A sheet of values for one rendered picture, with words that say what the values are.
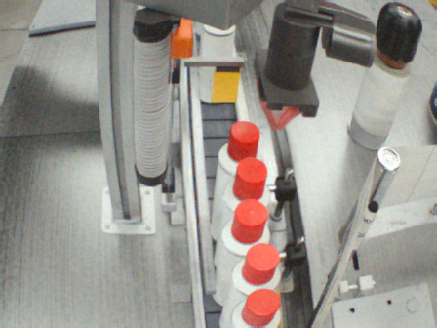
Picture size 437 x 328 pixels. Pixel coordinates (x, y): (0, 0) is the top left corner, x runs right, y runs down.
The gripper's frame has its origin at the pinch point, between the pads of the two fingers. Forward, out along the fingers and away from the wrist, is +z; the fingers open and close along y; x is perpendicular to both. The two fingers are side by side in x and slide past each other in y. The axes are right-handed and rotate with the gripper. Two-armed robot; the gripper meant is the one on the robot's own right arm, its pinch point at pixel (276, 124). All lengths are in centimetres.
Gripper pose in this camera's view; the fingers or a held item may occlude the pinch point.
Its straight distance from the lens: 69.7
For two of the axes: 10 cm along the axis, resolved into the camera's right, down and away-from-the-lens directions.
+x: -9.9, 0.0, -1.1
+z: -0.8, 6.2, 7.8
